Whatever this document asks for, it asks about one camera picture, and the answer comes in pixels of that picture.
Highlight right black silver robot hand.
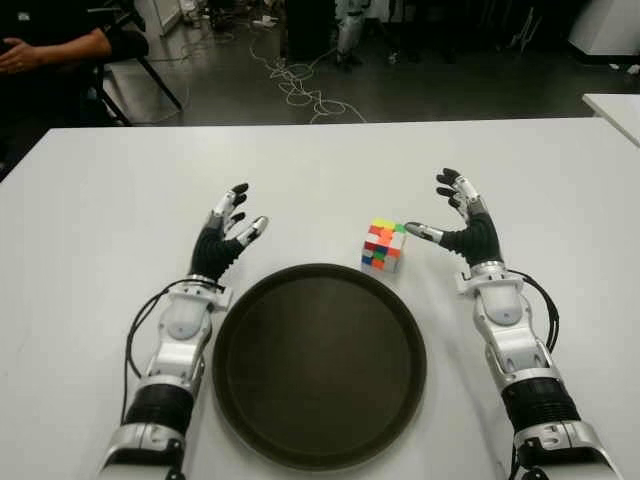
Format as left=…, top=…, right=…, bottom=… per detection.
left=405, top=167, right=503, bottom=269

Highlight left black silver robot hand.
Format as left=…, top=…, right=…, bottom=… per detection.
left=191, top=182, right=270, bottom=281

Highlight multicoloured Rubik's cube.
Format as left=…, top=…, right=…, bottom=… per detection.
left=360, top=216, right=409, bottom=275

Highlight bystander's bare forearm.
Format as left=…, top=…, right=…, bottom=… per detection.
left=0, top=37, right=112, bottom=76

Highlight dark brown round plate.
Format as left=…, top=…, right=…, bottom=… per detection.
left=211, top=262, right=429, bottom=471

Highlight black chair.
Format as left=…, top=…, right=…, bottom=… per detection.
left=89, top=27, right=184, bottom=126

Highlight white side table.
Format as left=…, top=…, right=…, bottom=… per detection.
left=582, top=92, right=640, bottom=149

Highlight silver folding metal stand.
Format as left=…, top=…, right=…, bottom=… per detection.
left=507, top=0, right=544, bottom=51

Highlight black cabinet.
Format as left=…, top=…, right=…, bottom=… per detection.
left=285, top=0, right=337, bottom=60

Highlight white board panel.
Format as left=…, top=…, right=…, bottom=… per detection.
left=133, top=0, right=189, bottom=36

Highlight white cabinet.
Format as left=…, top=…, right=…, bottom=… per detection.
left=567, top=0, right=640, bottom=64

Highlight seated person black clothes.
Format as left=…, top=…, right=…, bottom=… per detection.
left=0, top=0, right=151, bottom=166

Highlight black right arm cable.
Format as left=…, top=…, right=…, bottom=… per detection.
left=509, top=269, right=560, bottom=354

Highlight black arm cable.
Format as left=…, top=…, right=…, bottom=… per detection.
left=121, top=278, right=224, bottom=431
left=509, top=269, right=560, bottom=354

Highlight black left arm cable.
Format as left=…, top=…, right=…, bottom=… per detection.
left=121, top=278, right=224, bottom=431

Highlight white tangled floor cable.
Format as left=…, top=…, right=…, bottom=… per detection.
left=248, top=34, right=369, bottom=125

